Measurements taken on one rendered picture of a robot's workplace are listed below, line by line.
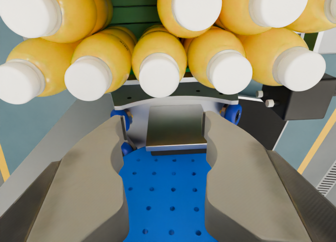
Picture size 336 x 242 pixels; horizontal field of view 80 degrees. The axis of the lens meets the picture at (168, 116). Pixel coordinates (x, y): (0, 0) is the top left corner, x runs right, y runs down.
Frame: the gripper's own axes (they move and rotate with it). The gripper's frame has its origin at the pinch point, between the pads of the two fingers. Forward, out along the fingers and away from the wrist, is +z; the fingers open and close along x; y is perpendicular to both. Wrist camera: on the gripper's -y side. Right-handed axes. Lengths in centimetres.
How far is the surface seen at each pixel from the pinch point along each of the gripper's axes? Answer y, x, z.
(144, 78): 0.0, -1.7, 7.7
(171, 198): 17.3, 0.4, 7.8
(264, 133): 75, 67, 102
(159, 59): -1.6, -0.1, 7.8
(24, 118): 61, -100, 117
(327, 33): 0.2, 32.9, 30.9
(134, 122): 14.7, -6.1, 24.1
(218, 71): -0.3, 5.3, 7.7
